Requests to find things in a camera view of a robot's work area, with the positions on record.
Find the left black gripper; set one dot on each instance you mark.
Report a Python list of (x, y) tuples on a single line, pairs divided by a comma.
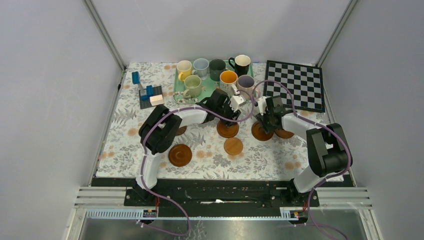
[(233, 114)]

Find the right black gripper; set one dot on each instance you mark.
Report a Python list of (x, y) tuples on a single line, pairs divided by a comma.
[(262, 119)]

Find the brown wooden coaster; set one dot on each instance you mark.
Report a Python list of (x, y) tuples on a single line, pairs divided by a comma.
[(180, 155), (259, 133), (281, 133), (227, 131)]

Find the pink mug purple inside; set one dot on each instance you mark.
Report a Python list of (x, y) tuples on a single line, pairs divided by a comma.
[(245, 84)]

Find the small light wooden coaster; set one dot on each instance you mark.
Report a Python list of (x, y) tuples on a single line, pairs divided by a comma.
[(233, 146)]

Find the small dark wooden coaster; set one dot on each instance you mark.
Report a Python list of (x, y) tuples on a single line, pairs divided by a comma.
[(181, 131)]

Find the black white chessboard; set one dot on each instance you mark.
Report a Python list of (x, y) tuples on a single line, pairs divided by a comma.
[(304, 82)]

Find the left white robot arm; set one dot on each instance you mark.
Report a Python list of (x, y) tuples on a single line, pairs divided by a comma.
[(160, 129)]

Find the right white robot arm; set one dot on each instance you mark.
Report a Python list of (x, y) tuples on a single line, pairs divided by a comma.
[(327, 149)]

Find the green serving tray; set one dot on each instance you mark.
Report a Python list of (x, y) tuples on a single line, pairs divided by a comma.
[(208, 86)]

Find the patterned mug orange inside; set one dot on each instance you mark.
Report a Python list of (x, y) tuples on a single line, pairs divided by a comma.
[(226, 79)]

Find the pale green mug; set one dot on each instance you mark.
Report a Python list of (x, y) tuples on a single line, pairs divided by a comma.
[(193, 87)]

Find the dark green mug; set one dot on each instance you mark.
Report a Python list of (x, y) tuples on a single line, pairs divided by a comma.
[(216, 67)]

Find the light blue mug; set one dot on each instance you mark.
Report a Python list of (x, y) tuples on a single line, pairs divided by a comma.
[(200, 68)]

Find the floral tablecloth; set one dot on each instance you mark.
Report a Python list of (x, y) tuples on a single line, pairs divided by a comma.
[(274, 159)]

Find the black mug white inside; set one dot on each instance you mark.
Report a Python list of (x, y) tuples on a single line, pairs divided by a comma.
[(240, 64)]

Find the yellow mug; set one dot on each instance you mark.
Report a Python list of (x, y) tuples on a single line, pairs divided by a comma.
[(184, 69)]

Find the light wooden block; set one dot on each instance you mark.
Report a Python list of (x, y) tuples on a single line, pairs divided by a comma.
[(156, 100)]

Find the blue block on stand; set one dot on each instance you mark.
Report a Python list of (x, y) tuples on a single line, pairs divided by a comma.
[(135, 76)]

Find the dark base plate with blocks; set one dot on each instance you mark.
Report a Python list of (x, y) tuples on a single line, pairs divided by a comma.
[(144, 101)]

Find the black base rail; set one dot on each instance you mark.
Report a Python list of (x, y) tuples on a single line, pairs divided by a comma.
[(196, 198)]

